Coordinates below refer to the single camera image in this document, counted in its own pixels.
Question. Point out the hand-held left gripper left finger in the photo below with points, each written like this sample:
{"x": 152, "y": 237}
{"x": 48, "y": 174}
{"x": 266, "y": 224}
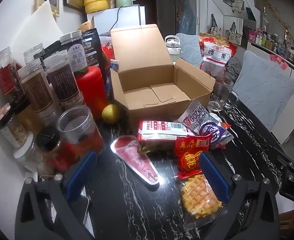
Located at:
{"x": 81, "y": 172}

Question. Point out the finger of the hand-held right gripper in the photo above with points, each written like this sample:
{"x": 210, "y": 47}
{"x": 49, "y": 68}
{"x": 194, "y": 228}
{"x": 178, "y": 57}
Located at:
{"x": 287, "y": 161}

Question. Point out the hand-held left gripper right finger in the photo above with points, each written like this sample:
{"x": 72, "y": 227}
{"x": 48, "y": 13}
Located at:
{"x": 214, "y": 177}

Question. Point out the waffle packet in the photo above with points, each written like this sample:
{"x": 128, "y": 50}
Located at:
{"x": 199, "y": 200}

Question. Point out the red gold snack packet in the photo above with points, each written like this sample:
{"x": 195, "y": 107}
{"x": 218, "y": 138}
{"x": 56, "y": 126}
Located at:
{"x": 189, "y": 155}

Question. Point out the purple white snack packet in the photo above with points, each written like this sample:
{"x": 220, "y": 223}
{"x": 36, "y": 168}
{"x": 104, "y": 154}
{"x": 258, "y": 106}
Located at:
{"x": 214, "y": 132}

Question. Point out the pink rose cone pouch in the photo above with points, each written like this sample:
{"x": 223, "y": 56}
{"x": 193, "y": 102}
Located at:
{"x": 134, "y": 157}

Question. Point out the silver snack packet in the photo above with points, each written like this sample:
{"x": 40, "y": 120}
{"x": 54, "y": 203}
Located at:
{"x": 195, "y": 116}

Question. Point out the red white long snack packet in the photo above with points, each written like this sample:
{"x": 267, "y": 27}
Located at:
{"x": 159, "y": 132}

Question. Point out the brown cardboard box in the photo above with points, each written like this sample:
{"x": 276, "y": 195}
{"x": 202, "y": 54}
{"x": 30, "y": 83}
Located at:
{"x": 142, "y": 55}

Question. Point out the lidless jar red contents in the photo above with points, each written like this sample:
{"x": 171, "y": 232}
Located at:
{"x": 79, "y": 132}

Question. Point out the small jar black lid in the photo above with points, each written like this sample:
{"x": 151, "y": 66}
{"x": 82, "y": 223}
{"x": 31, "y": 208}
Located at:
{"x": 49, "y": 145}

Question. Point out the small jar white lid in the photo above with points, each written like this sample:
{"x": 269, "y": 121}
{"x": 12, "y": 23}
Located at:
{"x": 26, "y": 153}

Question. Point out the yellow lemon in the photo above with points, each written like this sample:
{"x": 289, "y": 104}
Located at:
{"x": 110, "y": 113}

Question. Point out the large grey chair cushion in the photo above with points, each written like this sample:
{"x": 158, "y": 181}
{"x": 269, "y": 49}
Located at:
{"x": 264, "y": 90}

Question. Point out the red canister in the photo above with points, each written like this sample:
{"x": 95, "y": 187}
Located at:
{"x": 91, "y": 92}

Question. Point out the jar of pale nuts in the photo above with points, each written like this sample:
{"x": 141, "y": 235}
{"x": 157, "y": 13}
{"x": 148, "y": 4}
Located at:
{"x": 11, "y": 132}

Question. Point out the glass mug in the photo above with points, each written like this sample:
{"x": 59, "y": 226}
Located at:
{"x": 219, "y": 95}

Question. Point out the pink tape strips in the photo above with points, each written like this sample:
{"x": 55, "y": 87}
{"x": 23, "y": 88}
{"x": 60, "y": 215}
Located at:
{"x": 278, "y": 60}

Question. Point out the clear jar tan label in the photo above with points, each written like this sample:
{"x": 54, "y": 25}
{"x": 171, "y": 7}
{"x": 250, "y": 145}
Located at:
{"x": 36, "y": 90}

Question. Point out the clear jar dark brown label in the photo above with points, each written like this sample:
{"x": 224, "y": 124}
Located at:
{"x": 61, "y": 80}

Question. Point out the small orange lid container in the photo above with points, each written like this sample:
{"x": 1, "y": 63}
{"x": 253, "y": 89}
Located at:
{"x": 1, "y": 112}

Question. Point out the blue white carton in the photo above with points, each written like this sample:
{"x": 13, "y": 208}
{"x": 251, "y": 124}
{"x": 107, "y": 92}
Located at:
{"x": 113, "y": 75}

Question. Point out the row of cosmetic bottles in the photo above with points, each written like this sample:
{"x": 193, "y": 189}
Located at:
{"x": 269, "y": 38}

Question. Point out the red white cashew bag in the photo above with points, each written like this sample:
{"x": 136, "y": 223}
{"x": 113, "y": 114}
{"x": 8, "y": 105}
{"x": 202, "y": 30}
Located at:
{"x": 217, "y": 55}

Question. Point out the black printed pouch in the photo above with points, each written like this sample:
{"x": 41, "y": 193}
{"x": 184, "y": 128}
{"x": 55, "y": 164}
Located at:
{"x": 93, "y": 50}

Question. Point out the red snack bag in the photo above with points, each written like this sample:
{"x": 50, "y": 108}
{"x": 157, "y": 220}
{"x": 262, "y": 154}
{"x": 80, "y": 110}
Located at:
{"x": 106, "y": 51}

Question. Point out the plain black bag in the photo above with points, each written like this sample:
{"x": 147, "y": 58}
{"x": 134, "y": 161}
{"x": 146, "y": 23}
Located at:
{"x": 54, "y": 48}

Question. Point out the clear plastic jar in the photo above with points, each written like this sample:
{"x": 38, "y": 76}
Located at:
{"x": 33, "y": 53}

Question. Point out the white tote bag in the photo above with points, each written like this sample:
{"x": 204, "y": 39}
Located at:
{"x": 215, "y": 27}
{"x": 234, "y": 35}

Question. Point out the bamboo stick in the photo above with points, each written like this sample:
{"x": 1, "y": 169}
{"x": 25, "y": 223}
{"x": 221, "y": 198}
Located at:
{"x": 277, "y": 15}

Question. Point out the white water bottle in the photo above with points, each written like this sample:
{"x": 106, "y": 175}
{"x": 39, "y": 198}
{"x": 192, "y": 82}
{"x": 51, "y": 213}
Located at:
{"x": 173, "y": 46}

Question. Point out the woven fan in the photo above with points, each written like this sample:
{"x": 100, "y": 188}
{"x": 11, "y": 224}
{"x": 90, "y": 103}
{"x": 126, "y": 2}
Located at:
{"x": 85, "y": 27}

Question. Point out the white foam board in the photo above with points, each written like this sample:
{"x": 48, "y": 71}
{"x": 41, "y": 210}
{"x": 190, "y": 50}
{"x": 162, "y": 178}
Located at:
{"x": 36, "y": 27}

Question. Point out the white fridge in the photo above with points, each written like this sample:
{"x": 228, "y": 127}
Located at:
{"x": 104, "y": 18}

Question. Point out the blue plastic bag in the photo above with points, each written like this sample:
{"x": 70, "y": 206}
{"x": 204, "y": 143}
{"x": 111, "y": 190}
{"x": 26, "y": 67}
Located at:
{"x": 187, "y": 17}

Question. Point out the yellow pot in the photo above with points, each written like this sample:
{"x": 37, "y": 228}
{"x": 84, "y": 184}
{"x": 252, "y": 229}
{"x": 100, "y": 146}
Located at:
{"x": 95, "y": 3}

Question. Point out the brown door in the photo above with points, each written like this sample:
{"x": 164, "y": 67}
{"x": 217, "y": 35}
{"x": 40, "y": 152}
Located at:
{"x": 148, "y": 12}

